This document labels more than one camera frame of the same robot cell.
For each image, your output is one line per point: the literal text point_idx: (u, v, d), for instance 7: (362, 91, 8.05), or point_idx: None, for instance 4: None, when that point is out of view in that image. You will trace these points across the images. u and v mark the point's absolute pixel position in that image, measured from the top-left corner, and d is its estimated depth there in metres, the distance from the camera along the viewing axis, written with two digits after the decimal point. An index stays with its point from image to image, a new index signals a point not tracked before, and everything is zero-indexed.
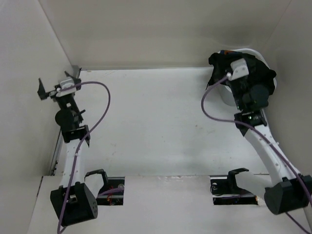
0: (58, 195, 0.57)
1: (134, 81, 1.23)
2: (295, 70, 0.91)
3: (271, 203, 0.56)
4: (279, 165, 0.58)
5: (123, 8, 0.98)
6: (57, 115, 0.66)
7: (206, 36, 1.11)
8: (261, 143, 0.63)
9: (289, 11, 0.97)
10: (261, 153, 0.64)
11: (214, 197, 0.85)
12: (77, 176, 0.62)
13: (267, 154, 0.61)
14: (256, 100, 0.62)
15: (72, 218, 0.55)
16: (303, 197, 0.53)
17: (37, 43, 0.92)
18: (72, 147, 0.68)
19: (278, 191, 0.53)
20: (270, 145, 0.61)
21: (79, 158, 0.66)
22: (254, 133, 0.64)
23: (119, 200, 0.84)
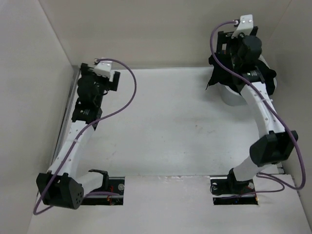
0: (44, 179, 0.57)
1: (134, 80, 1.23)
2: (295, 69, 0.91)
3: (256, 152, 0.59)
4: (268, 119, 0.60)
5: (123, 7, 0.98)
6: (81, 80, 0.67)
7: (206, 35, 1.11)
8: (255, 99, 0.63)
9: (289, 10, 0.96)
10: (254, 109, 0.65)
11: (214, 196, 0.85)
12: (68, 164, 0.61)
13: (259, 108, 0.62)
14: (249, 47, 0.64)
15: (54, 202, 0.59)
16: (285, 152, 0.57)
17: (37, 42, 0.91)
18: (75, 129, 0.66)
19: (263, 143, 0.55)
20: (263, 101, 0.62)
21: (77, 145, 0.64)
22: (250, 88, 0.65)
23: (119, 200, 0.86)
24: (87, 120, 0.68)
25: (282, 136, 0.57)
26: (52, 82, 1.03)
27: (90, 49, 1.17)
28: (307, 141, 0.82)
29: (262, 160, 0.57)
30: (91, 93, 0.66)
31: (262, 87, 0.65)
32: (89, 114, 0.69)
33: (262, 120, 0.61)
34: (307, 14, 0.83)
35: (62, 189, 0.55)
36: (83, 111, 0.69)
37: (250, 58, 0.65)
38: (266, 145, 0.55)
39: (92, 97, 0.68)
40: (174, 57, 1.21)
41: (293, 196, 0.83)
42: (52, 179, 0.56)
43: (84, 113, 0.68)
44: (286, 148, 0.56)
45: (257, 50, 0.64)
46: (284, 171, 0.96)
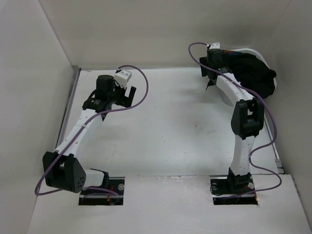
0: (49, 158, 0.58)
1: (134, 80, 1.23)
2: (294, 69, 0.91)
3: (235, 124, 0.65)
4: (239, 93, 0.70)
5: (123, 7, 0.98)
6: (101, 76, 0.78)
7: (206, 35, 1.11)
8: (226, 83, 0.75)
9: (288, 10, 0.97)
10: (228, 93, 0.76)
11: (214, 197, 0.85)
12: (75, 146, 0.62)
13: (230, 89, 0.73)
14: (211, 50, 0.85)
15: (56, 183, 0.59)
16: (259, 119, 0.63)
17: (37, 41, 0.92)
18: (85, 116, 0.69)
19: (238, 111, 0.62)
20: (232, 82, 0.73)
21: (85, 130, 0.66)
22: (222, 76, 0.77)
23: (119, 200, 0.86)
24: (96, 108, 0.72)
25: (253, 104, 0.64)
26: (52, 82, 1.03)
27: (90, 49, 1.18)
28: (306, 141, 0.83)
29: (241, 130, 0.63)
30: (108, 87, 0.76)
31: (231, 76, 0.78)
32: (100, 103, 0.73)
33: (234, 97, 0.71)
34: (305, 15, 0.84)
35: (66, 167, 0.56)
36: (94, 101, 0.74)
37: (216, 58, 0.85)
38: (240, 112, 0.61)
39: (108, 92, 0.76)
40: (174, 57, 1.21)
41: (293, 196, 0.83)
42: (57, 157, 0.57)
43: (94, 102, 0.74)
44: (259, 114, 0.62)
45: (218, 52, 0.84)
46: (283, 171, 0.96)
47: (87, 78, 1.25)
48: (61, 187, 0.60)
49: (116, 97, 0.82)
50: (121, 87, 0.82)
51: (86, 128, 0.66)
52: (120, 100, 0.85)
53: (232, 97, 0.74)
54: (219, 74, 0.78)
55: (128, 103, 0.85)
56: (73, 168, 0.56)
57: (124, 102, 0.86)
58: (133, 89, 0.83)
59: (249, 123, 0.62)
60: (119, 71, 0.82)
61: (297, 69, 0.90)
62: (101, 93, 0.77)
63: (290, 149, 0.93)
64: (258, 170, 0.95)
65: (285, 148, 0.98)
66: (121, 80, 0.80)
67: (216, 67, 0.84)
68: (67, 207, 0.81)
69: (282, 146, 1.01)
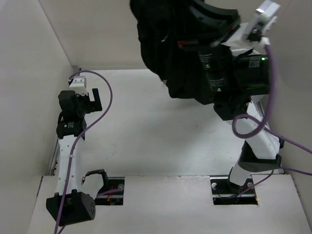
0: (53, 203, 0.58)
1: (134, 80, 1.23)
2: (294, 69, 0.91)
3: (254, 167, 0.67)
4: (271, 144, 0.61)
5: (122, 7, 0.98)
6: (60, 94, 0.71)
7: None
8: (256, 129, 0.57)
9: (288, 11, 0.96)
10: (249, 135, 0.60)
11: (214, 197, 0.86)
12: (72, 181, 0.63)
13: (261, 138, 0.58)
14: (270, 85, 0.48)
15: (69, 221, 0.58)
16: None
17: (38, 41, 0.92)
18: (66, 145, 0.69)
19: (273, 166, 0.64)
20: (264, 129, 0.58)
21: (74, 160, 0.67)
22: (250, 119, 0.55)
23: (119, 200, 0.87)
24: (74, 132, 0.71)
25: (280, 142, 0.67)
26: (52, 82, 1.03)
27: (90, 50, 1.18)
28: (306, 141, 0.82)
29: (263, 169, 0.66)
30: (73, 105, 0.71)
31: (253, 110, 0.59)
32: (75, 126, 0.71)
33: (265, 146, 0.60)
34: (305, 14, 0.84)
35: (74, 201, 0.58)
36: (68, 125, 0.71)
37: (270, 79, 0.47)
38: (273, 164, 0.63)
39: (75, 109, 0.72)
40: None
41: (293, 196, 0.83)
42: (62, 196, 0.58)
43: (68, 126, 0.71)
44: None
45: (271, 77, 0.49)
46: (283, 171, 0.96)
47: (87, 78, 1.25)
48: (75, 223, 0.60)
49: (85, 107, 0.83)
50: (84, 95, 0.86)
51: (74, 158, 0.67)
52: (89, 107, 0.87)
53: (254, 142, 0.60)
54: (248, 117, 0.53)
55: (98, 106, 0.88)
56: (81, 198, 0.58)
57: (94, 107, 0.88)
58: (96, 92, 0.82)
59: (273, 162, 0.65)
60: (72, 82, 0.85)
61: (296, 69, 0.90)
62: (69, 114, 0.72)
63: (290, 149, 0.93)
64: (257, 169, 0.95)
65: (285, 148, 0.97)
66: (80, 89, 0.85)
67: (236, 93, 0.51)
68: None
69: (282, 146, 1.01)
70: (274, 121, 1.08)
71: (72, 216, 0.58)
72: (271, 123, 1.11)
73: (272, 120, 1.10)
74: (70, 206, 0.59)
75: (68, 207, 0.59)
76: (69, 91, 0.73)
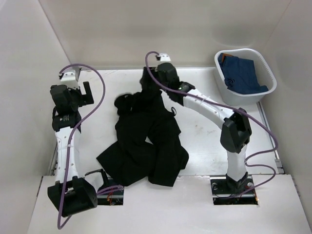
0: (56, 190, 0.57)
1: (134, 80, 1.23)
2: (294, 69, 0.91)
3: (226, 143, 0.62)
4: (217, 112, 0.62)
5: (123, 8, 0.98)
6: (52, 89, 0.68)
7: (206, 35, 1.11)
8: (197, 102, 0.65)
9: (288, 11, 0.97)
10: (200, 110, 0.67)
11: (214, 197, 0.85)
12: (72, 168, 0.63)
13: (205, 109, 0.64)
14: (165, 69, 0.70)
15: (71, 208, 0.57)
16: (246, 127, 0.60)
17: (37, 41, 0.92)
18: (63, 137, 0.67)
19: (227, 132, 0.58)
20: (204, 100, 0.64)
21: (72, 149, 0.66)
22: (188, 97, 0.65)
23: (119, 200, 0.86)
24: (69, 124, 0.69)
25: (235, 117, 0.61)
26: (52, 82, 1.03)
27: (90, 50, 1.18)
28: (306, 141, 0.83)
29: (236, 145, 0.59)
30: (68, 98, 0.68)
31: (196, 91, 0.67)
32: (71, 119, 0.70)
33: (213, 116, 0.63)
34: (306, 15, 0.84)
35: (75, 188, 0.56)
36: (63, 118, 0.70)
37: (172, 78, 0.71)
38: (231, 130, 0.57)
39: (69, 103, 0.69)
40: (174, 57, 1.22)
41: (293, 196, 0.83)
42: (64, 184, 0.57)
43: (64, 119, 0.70)
44: (245, 124, 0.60)
45: (172, 70, 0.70)
46: (283, 171, 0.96)
47: (87, 79, 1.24)
48: (78, 211, 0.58)
49: (75, 101, 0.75)
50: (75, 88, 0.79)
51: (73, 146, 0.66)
52: (81, 100, 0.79)
53: (208, 115, 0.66)
54: (185, 95, 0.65)
55: (90, 100, 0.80)
56: (83, 185, 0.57)
57: (86, 100, 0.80)
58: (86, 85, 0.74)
59: (242, 139, 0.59)
60: (63, 76, 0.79)
61: (296, 70, 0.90)
62: (63, 108, 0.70)
63: (290, 149, 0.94)
64: (258, 170, 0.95)
65: (285, 147, 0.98)
66: (70, 83, 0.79)
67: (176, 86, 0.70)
68: None
69: (282, 146, 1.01)
70: (274, 121, 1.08)
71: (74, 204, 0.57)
72: (271, 122, 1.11)
73: (272, 120, 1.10)
74: (72, 194, 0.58)
75: (70, 195, 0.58)
76: (62, 85, 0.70)
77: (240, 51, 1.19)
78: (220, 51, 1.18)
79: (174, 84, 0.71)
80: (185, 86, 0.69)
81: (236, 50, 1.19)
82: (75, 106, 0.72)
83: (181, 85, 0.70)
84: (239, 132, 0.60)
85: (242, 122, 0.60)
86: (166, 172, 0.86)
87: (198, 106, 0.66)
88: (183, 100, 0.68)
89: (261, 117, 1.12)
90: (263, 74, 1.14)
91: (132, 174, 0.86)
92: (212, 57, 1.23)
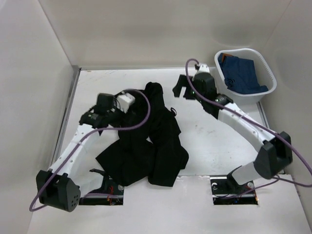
0: (44, 177, 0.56)
1: (134, 80, 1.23)
2: (294, 70, 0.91)
3: (263, 167, 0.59)
4: (256, 132, 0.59)
5: (123, 8, 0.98)
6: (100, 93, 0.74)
7: (206, 35, 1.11)
8: (234, 118, 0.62)
9: (288, 12, 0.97)
10: (237, 126, 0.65)
11: (214, 197, 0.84)
12: (69, 165, 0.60)
13: (242, 127, 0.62)
14: (203, 78, 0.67)
15: (50, 200, 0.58)
16: (287, 155, 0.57)
17: (37, 41, 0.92)
18: (81, 132, 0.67)
19: (264, 156, 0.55)
20: (242, 117, 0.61)
21: (81, 148, 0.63)
22: (225, 111, 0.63)
23: (119, 200, 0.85)
24: (92, 124, 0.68)
25: (276, 141, 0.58)
26: (52, 82, 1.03)
27: (90, 49, 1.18)
28: (306, 142, 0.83)
29: (271, 170, 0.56)
30: (109, 104, 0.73)
31: (233, 106, 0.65)
32: (97, 119, 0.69)
33: (250, 135, 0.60)
34: (306, 16, 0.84)
35: (61, 186, 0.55)
36: (92, 116, 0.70)
37: (209, 88, 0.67)
38: (270, 152, 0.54)
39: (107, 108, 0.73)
40: (174, 57, 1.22)
41: (293, 196, 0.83)
42: (52, 176, 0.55)
43: (92, 117, 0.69)
44: (286, 150, 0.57)
45: (210, 80, 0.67)
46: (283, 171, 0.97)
47: (87, 78, 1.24)
48: (54, 205, 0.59)
49: (114, 116, 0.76)
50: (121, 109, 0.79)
51: (82, 145, 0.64)
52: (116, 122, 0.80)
53: (245, 132, 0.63)
54: (223, 108, 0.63)
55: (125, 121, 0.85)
56: (68, 187, 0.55)
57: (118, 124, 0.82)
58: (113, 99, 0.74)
59: (279, 165, 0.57)
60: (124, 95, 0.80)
61: (295, 70, 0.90)
62: (99, 109, 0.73)
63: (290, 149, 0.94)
64: None
65: None
66: (124, 104, 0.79)
67: (212, 97, 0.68)
68: None
69: None
70: (274, 121, 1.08)
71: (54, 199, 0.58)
72: (271, 122, 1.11)
73: (272, 120, 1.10)
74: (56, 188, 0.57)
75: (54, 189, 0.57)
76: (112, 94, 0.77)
77: (240, 51, 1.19)
78: (220, 51, 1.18)
79: (211, 94, 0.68)
80: (223, 99, 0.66)
81: (236, 50, 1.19)
82: (109, 115, 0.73)
83: (218, 97, 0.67)
84: (278, 158, 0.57)
85: (283, 147, 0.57)
86: (166, 173, 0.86)
87: (234, 122, 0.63)
88: (217, 112, 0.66)
89: (261, 117, 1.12)
90: (263, 74, 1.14)
91: (132, 175, 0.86)
92: (212, 57, 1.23)
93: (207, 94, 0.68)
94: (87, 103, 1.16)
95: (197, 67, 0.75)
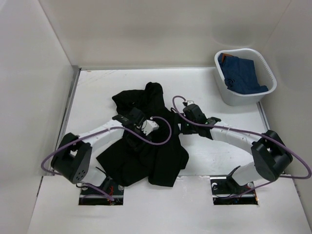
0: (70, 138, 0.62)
1: (134, 80, 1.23)
2: (294, 70, 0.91)
3: (265, 171, 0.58)
4: (244, 137, 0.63)
5: (122, 8, 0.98)
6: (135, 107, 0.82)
7: (206, 35, 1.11)
8: (223, 132, 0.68)
9: (288, 12, 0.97)
10: (231, 141, 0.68)
11: (214, 197, 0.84)
12: (93, 140, 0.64)
13: (232, 137, 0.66)
14: (188, 108, 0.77)
15: (63, 164, 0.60)
16: (283, 151, 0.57)
17: (37, 42, 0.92)
18: (111, 123, 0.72)
19: (259, 157, 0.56)
20: (229, 128, 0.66)
21: (107, 133, 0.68)
22: (215, 128, 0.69)
23: (119, 200, 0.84)
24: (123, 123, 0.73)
25: (266, 140, 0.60)
26: (52, 82, 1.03)
27: (90, 50, 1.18)
28: (306, 142, 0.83)
29: (273, 171, 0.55)
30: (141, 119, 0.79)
31: (222, 123, 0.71)
32: (127, 121, 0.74)
33: (242, 142, 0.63)
34: (306, 16, 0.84)
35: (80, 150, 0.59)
36: (124, 118, 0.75)
37: (198, 115, 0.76)
38: (262, 152, 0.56)
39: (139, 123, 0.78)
40: (174, 57, 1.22)
41: (294, 196, 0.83)
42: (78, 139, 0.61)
43: (123, 118, 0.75)
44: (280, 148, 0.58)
45: (196, 108, 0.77)
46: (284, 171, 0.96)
47: (87, 78, 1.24)
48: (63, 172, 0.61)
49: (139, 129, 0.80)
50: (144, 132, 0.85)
51: (109, 132, 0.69)
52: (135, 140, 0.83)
53: (239, 144, 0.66)
54: (212, 127, 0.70)
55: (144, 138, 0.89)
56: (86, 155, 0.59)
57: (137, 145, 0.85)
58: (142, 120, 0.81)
59: (280, 164, 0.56)
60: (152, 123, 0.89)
61: (295, 70, 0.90)
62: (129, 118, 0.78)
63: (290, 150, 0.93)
64: None
65: None
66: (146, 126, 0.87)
67: (203, 122, 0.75)
68: (67, 207, 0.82)
69: None
70: (274, 121, 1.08)
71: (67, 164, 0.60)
72: (271, 123, 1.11)
73: (272, 120, 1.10)
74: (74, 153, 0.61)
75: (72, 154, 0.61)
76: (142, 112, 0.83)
77: (240, 51, 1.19)
78: (220, 51, 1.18)
79: (202, 120, 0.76)
80: (211, 120, 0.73)
81: (236, 50, 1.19)
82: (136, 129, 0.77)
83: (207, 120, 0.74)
84: (276, 158, 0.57)
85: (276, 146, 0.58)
86: (167, 173, 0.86)
87: (225, 136, 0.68)
88: (210, 133, 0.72)
89: (261, 117, 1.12)
90: (263, 74, 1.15)
91: (133, 176, 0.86)
92: (212, 57, 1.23)
93: (197, 120, 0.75)
94: (86, 103, 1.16)
95: (185, 103, 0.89)
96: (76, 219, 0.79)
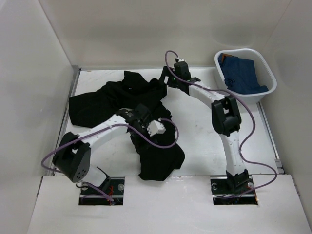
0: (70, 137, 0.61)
1: None
2: (294, 70, 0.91)
3: (218, 125, 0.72)
4: (211, 96, 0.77)
5: (122, 8, 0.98)
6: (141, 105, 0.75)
7: (206, 35, 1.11)
8: (197, 89, 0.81)
9: (288, 12, 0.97)
10: (200, 97, 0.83)
11: (214, 197, 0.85)
12: (93, 139, 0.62)
13: (203, 95, 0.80)
14: (178, 65, 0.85)
15: (62, 163, 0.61)
16: (235, 113, 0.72)
17: (37, 42, 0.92)
18: (114, 120, 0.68)
19: (215, 112, 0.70)
20: (204, 87, 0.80)
21: (108, 131, 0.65)
22: (192, 86, 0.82)
23: (119, 200, 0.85)
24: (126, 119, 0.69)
25: (226, 103, 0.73)
26: (52, 82, 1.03)
27: (90, 50, 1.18)
28: (306, 141, 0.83)
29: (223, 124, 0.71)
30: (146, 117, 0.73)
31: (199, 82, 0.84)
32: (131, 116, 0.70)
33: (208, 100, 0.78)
34: (306, 16, 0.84)
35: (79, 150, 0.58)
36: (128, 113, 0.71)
37: (185, 72, 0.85)
38: (219, 111, 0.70)
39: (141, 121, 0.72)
40: (174, 57, 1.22)
41: (293, 196, 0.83)
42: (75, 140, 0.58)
43: (127, 113, 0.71)
44: (234, 109, 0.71)
45: (185, 66, 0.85)
46: (284, 172, 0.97)
47: (87, 79, 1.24)
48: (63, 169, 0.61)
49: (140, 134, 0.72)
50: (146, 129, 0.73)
51: (111, 129, 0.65)
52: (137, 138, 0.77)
53: (205, 100, 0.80)
54: (190, 84, 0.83)
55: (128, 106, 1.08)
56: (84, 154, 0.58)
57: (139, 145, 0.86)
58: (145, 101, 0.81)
59: (229, 122, 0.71)
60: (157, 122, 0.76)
61: (296, 70, 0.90)
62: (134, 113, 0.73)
63: (290, 149, 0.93)
64: (258, 170, 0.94)
65: (284, 148, 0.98)
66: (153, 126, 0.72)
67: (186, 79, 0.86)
68: (67, 208, 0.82)
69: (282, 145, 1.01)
70: (274, 121, 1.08)
71: (65, 164, 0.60)
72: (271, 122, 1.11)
73: (271, 120, 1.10)
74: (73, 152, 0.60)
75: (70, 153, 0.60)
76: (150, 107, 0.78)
77: (240, 51, 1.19)
78: (220, 51, 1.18)
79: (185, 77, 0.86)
80: (193, 80, 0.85)
81: (236, 50, 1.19)
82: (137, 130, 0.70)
83: (190, 79, 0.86)
84: (228, 117, 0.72)
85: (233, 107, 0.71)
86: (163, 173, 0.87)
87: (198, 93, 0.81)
88: (188, 89, 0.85)
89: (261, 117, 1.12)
90: (263, 74, 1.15)
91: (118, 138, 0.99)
92: (212, 57, 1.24)
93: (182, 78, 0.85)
94: None
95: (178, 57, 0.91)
96: (76, 218, 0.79)
